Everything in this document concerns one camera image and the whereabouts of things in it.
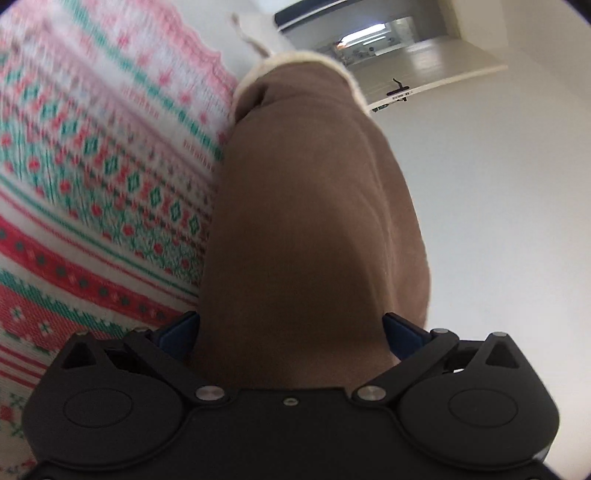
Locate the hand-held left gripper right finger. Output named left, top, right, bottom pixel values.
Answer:
left=351, top=312, right=522, bottom=407

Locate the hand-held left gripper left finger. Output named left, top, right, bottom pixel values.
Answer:
left=60, top=311, right=227, bottom=407

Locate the brown fleece-lined garment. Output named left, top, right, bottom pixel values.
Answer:
left=191, top=51, right=432, bottom=393

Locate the red green patterned blanket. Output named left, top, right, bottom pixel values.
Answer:
left=0, top=0, right=241, bottom=480

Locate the white door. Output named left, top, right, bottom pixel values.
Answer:
left=355, top=36, right=509, bottom=115

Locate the cream cloth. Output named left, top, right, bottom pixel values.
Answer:
left=231, top=11, right=278, bottom=61

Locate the bed with grey sheet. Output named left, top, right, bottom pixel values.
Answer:
left=175, top=0, right=296, bottom=88

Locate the black door handle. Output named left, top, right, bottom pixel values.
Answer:
left=388, top=76, right=413, bottom=102

